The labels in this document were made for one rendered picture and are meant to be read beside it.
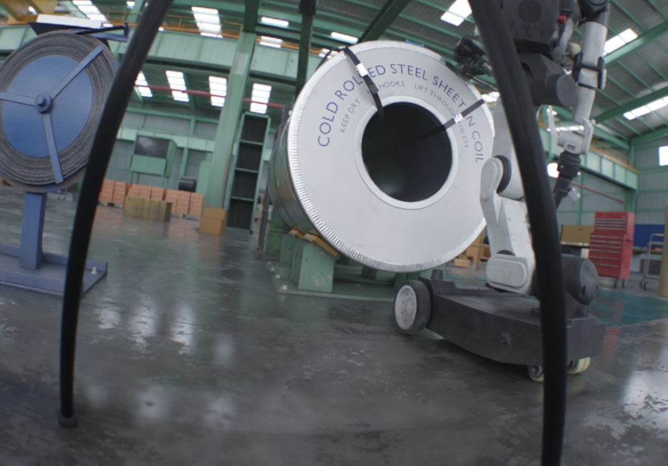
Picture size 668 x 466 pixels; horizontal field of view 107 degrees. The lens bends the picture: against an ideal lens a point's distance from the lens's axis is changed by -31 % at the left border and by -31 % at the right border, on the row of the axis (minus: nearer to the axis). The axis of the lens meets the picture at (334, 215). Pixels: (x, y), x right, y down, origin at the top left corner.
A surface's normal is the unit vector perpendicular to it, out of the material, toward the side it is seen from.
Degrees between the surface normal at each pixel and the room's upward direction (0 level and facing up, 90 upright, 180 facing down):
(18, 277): 90
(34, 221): 90
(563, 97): 110
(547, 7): 115
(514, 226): 65
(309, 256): 90
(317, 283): 90
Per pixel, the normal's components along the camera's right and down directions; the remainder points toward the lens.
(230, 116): 0.25, 0.00
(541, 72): -0.95, -0.14
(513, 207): 0.31, -0.41
